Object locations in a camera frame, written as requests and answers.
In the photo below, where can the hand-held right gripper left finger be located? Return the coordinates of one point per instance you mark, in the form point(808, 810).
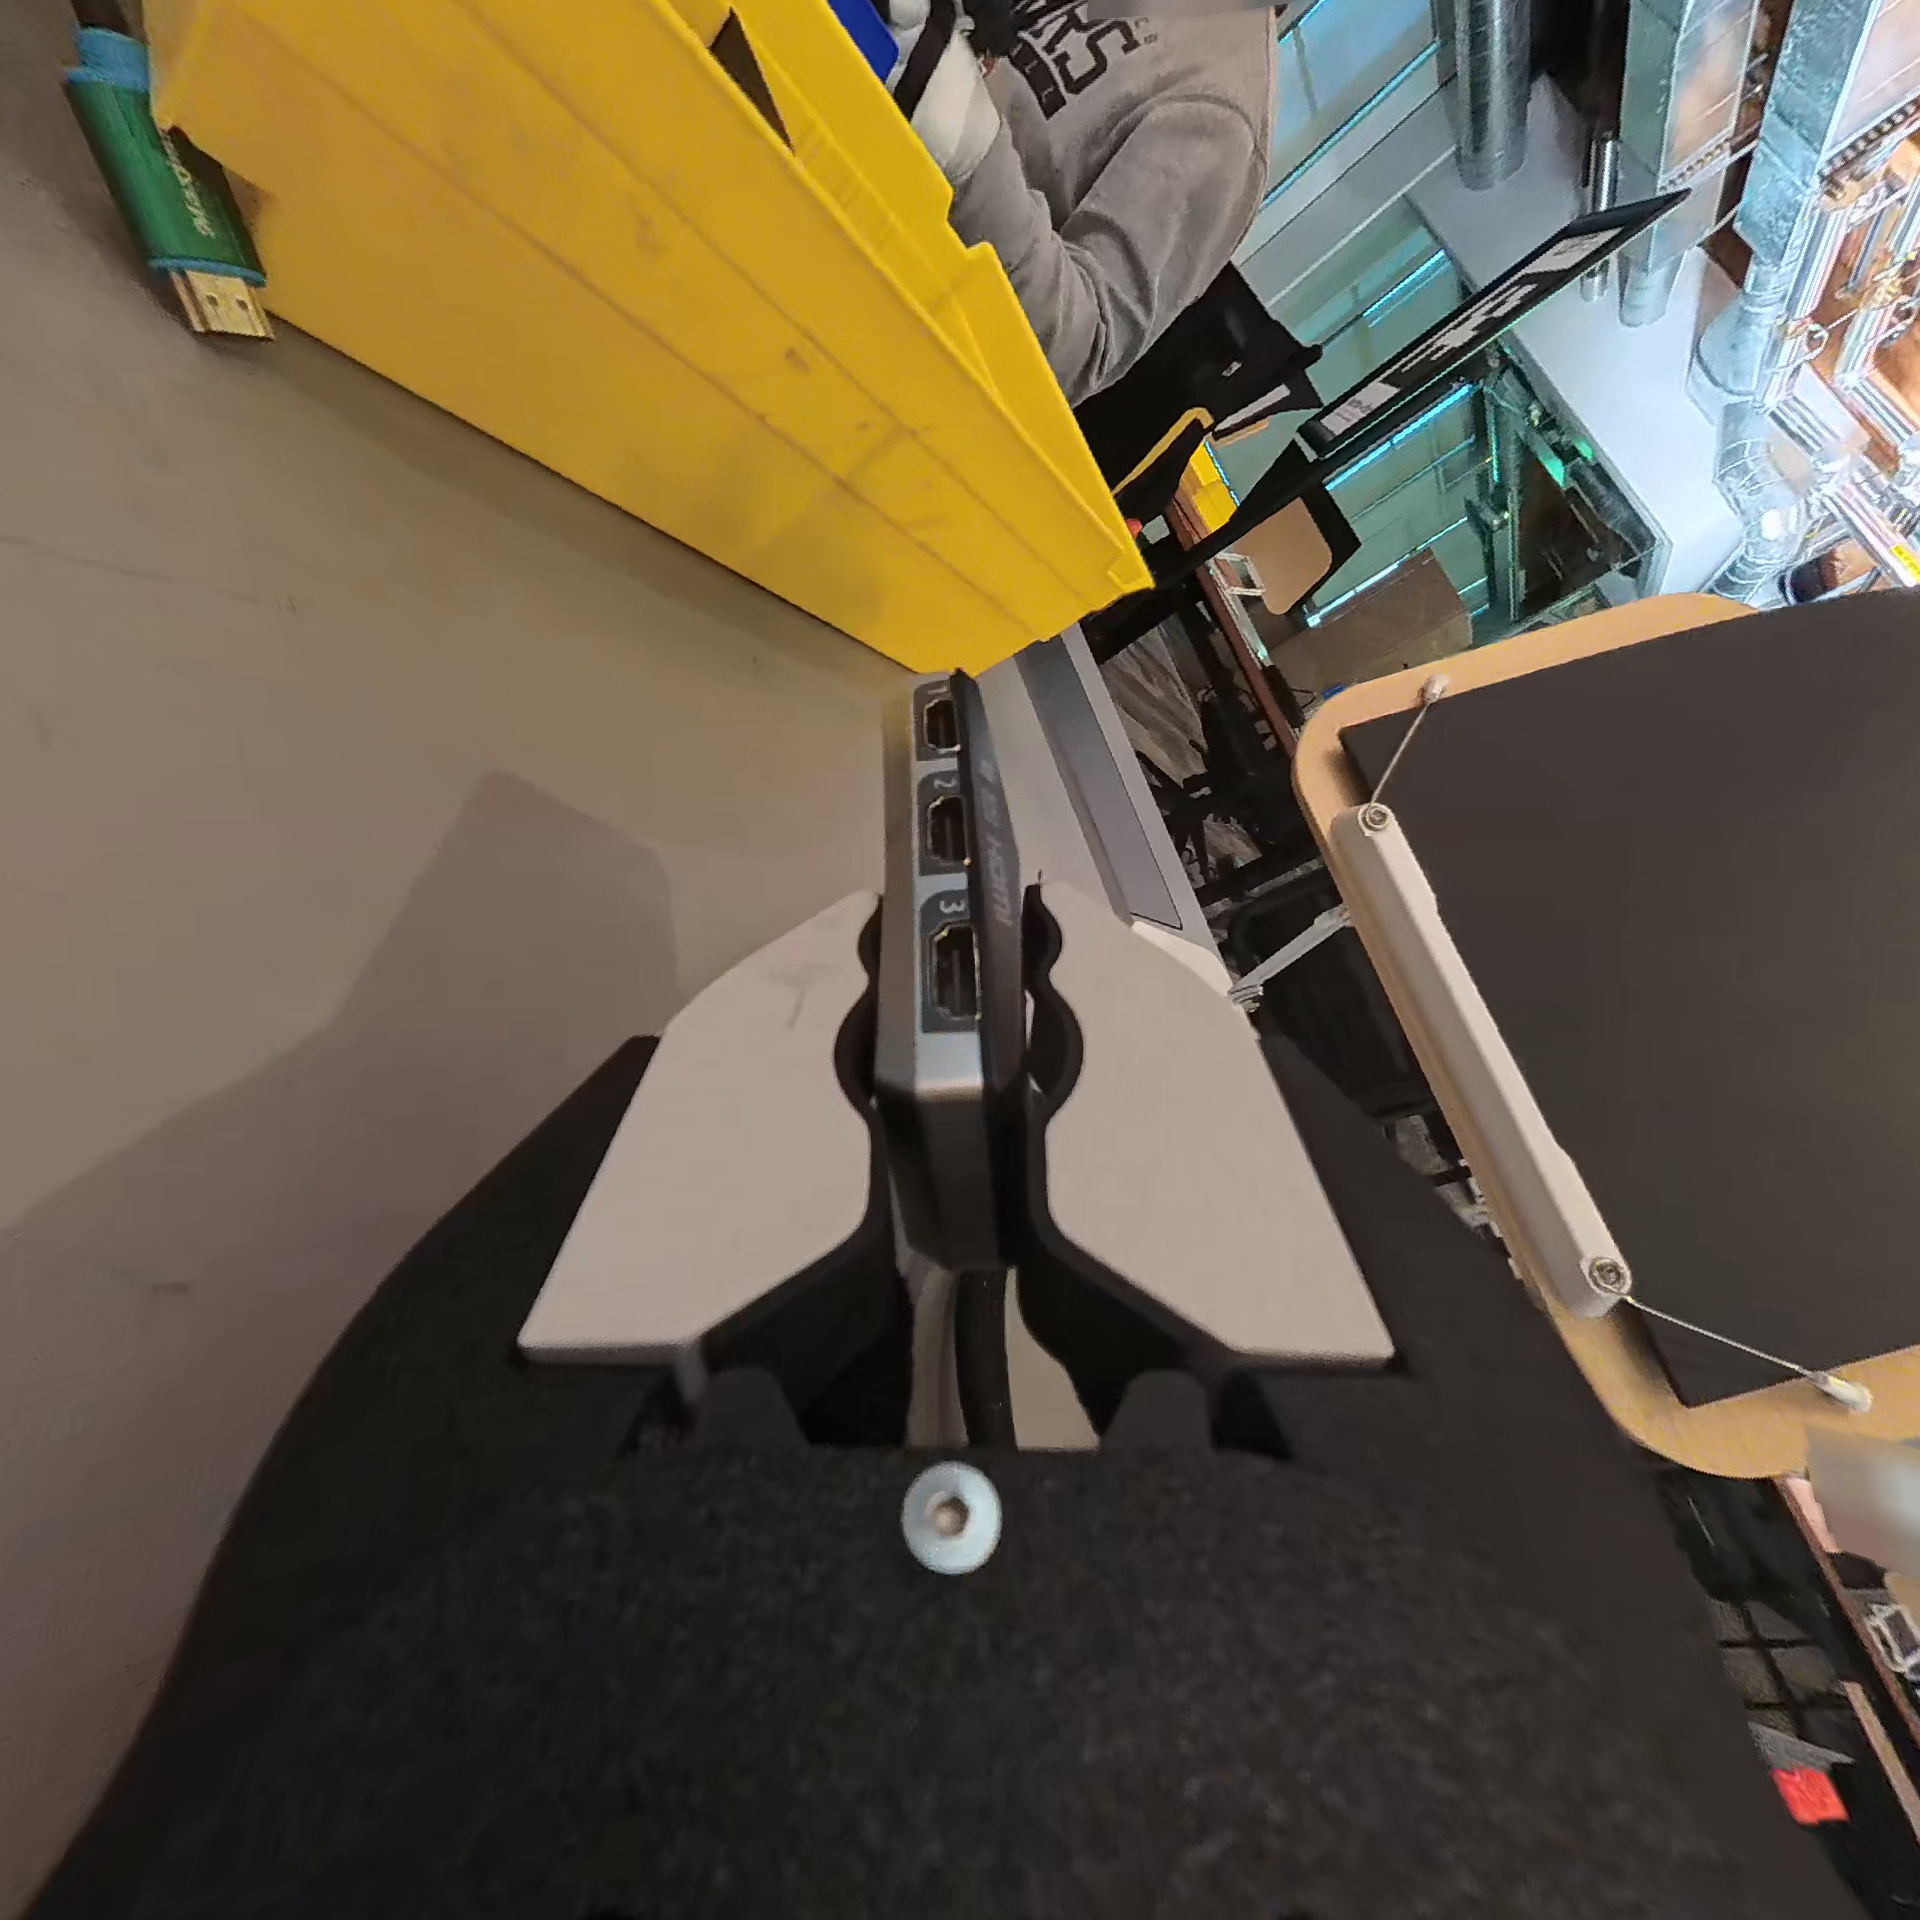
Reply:
point(705, 1201)

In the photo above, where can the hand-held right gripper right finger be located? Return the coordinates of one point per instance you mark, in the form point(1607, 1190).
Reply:
point(1217, 1201)

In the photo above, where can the silver hub adapter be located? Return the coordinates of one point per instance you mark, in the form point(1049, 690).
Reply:
point(896, 899)

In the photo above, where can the yellow plastic bin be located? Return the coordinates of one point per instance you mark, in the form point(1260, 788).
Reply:
point(600, 301)

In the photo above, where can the grey desk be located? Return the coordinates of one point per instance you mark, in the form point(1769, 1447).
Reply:
point(300, 675)

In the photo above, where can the wood-framed black panel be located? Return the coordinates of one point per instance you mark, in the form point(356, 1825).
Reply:
point(1650, 975)

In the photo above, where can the black bag yellow trim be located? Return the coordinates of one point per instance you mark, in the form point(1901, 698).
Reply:
point(1202, 361)

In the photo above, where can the black white marker board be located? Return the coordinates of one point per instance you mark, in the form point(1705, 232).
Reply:
point(1485, 324)

